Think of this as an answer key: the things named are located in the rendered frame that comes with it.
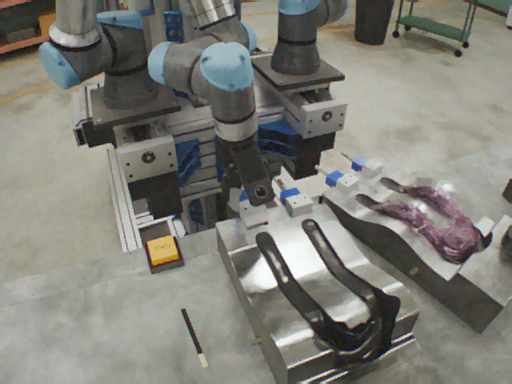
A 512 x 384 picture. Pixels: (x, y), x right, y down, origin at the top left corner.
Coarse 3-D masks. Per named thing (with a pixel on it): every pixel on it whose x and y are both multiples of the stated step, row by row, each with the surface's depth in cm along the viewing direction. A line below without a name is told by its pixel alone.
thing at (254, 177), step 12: (252, 144) 66; (240, 156) 66; (252, 156) 66; (240, 168) 65; (252, 168) 65; (264, 168) 66; (252, 180) 65; (264, 180) 65; (252, 192) 65; (264, 192) 65; (252, 204) 65
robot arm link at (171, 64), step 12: (204, 36) 63; (156, 48) 60; (168, 48) 59; (180, 48) 59; (192, 48) 59; (204, 48) 61; (156, 60) 59; (168, 60) 58; (180, 60) 57; (192, 60) 56; (156, 72) 60; (168, 72) 59; (180, 72) 57; (168, 84) 61; (180, 84) 59
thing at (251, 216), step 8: (240, 200) 81; (248, 200) 80; (240, 208) 78; (248, 208) 78; (256, 208) 78; (264, 208) 78; (240, 216) 83; (248, 216) 78; (256, 216) 79; (264, 216) 80; (248, 224) 80; (256, 224) 81
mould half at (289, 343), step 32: (224, 224) 82; (288, 224) 82; (320, 224) 82; (224, 256) 82; (256, 256) 76; (288, 256) 76; (352, 256) 76; (256, 288) 71; (320, 288) 69; (384, 288) 65; (256, 320) 67; (288, 320) 61; (352, 320) 59; (288, 352) 56; (320, 352) 56; (416, 352) 62
